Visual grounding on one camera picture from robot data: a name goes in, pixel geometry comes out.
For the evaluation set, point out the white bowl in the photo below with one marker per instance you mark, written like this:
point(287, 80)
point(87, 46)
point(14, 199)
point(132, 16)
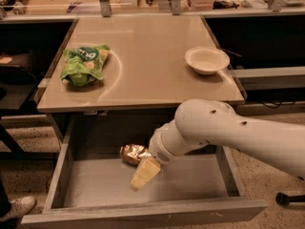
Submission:
point(207, 60)

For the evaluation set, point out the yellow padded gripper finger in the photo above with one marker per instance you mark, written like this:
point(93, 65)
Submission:
point(147, 169)

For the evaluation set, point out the crushed orange gold can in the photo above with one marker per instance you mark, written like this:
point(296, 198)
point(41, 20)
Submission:
point(133, 153)

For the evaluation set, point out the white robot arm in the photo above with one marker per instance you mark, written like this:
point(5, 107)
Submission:
point(198, 123)

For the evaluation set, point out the white sneaker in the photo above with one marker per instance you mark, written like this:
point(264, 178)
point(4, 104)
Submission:
point(17, 208)

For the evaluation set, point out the open grey drawer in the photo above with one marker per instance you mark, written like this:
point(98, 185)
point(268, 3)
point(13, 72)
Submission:
point(93, 188)

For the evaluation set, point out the grey cabinet with counter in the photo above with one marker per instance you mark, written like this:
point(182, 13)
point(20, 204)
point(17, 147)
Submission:
point(146, 68)

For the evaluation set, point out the green chip bag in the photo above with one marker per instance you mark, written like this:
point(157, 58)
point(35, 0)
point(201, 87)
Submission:
point(84, 65)

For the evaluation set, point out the black chair caster lower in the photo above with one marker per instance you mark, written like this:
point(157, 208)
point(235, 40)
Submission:
point(284, 200)

